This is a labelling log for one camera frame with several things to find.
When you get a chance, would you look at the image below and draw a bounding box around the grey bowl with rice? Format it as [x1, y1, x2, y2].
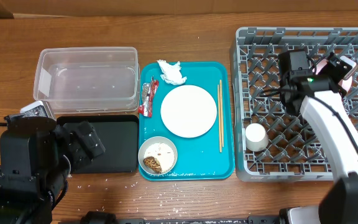
[138, 136, 178, 176]

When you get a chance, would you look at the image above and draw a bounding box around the red silver snack wrapper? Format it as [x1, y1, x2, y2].
[138, 77, 159, 118]

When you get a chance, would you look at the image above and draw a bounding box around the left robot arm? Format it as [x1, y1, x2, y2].
[0, 116, 105, 223]

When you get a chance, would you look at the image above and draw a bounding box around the small pink bowl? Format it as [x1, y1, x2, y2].
[316, 56, 358, 91]

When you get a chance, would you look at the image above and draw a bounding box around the brown mushroom piece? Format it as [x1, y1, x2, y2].
[143, 156, 162, 174]

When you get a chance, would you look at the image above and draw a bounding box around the clear plastic bin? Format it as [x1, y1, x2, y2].
[33, 47, 140, 114]

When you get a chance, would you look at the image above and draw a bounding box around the teal serving tray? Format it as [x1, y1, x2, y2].
[139, 62, 235, 181]

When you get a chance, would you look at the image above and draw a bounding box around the wooden chopstick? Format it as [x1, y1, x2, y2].
[218, 84, 223, 153]
[219, 80, 224, 152]

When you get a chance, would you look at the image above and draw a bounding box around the white cup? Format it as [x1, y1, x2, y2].
[245, 123, 269, 152]

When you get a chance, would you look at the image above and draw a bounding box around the black tray bin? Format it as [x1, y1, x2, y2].
[57, 114, 139, 174]

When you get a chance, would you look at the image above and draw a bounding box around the large white plate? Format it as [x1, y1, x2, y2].
[160, 85, 218, 138]

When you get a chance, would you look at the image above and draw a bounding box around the grey dishwasher rack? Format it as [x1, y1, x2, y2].
[231, 27, 358, 182]

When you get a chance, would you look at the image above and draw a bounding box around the crumpled white napkin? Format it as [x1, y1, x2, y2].
[157, 60, 187, 85]

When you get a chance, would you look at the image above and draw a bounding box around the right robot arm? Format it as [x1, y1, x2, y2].
[278, 50, 358, 223]

